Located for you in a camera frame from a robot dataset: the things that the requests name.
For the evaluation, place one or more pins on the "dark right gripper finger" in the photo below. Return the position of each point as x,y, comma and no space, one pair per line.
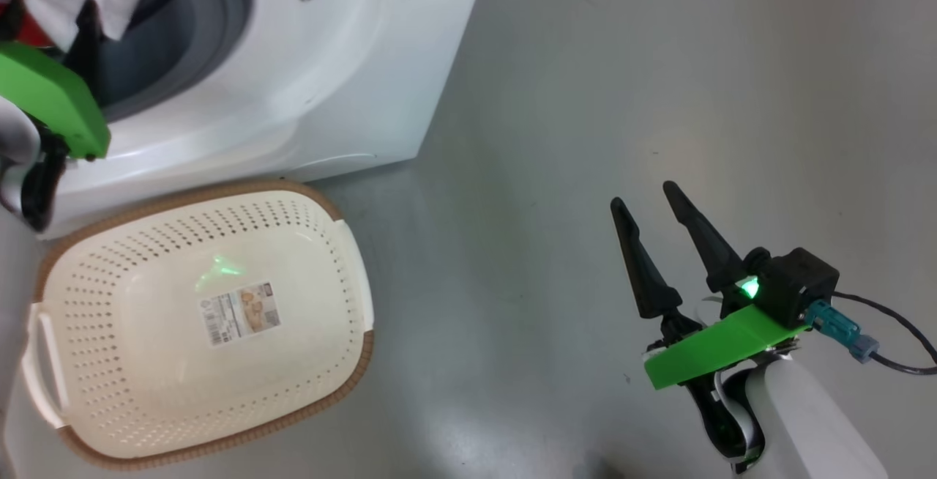
706,241
644,274

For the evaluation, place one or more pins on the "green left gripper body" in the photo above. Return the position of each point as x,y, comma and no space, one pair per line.
51,98

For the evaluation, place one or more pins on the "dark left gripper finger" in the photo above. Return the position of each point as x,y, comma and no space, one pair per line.
88,39
10,21

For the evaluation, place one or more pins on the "paper product sticker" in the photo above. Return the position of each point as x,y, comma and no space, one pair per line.
240,313

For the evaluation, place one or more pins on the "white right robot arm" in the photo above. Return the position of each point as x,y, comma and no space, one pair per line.
812,428

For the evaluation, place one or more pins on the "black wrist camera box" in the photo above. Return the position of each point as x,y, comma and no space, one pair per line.
798,281

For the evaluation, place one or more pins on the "cream perforated laundry basket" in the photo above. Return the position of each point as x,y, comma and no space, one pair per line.
146,391

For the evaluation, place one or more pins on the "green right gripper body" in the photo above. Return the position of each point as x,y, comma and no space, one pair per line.
717,347

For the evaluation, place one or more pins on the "white front-load washing machine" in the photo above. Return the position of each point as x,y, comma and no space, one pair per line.
351,83

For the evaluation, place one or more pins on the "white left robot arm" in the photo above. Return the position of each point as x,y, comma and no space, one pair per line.
15,318

